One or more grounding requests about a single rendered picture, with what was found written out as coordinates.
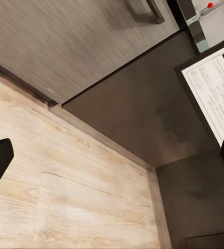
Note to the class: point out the poster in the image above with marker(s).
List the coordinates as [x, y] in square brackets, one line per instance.
[202, 78]

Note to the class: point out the dishwasher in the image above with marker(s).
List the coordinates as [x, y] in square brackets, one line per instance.
[59, 48]

